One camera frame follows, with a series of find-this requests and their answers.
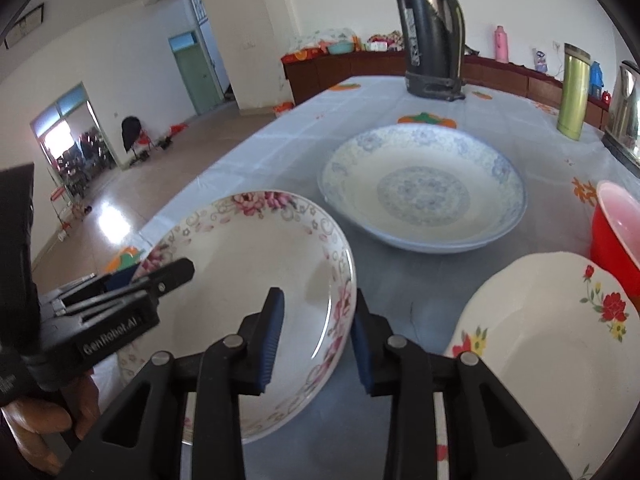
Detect red flower white plate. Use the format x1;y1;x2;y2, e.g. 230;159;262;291
445;252;639;479

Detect pink floral rim plate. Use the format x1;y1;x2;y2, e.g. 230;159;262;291
117;191;357;443

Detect red pink plastic bowl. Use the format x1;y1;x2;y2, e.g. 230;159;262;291
590;181;640;310

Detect person's left hand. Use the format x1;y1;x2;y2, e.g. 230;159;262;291
2;368;100;474

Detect black chair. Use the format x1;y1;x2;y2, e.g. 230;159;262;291
120;116;149;166

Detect blue patterned white plate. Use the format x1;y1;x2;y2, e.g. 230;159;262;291
318;124;527;255

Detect green door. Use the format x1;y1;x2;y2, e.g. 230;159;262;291
169;32;222;115

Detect stainless steel electric kettle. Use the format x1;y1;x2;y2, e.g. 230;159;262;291
602;61;640;177

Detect dark red wooden sideboard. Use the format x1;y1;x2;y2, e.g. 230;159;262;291
281;48;614;131

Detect pink thermos bottle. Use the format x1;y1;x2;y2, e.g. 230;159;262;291
494;25;509;64

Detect green thermos tumbler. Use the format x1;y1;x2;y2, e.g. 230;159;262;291
556;44;591;141

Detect black steel thermos jug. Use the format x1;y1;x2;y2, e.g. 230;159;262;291
396;0;465;102

